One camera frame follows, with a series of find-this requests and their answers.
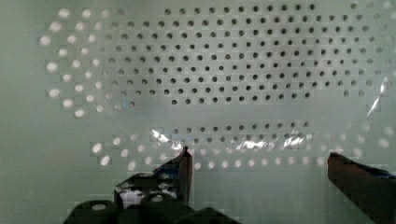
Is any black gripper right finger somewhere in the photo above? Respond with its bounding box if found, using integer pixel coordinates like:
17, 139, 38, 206
327, 152, 396, 224

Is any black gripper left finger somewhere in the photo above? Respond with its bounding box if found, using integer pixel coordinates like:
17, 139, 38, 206
113, 146, 192, 209

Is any mint green oval strainer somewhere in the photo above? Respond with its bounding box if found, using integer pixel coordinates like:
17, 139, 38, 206
1, 0, 395, 224

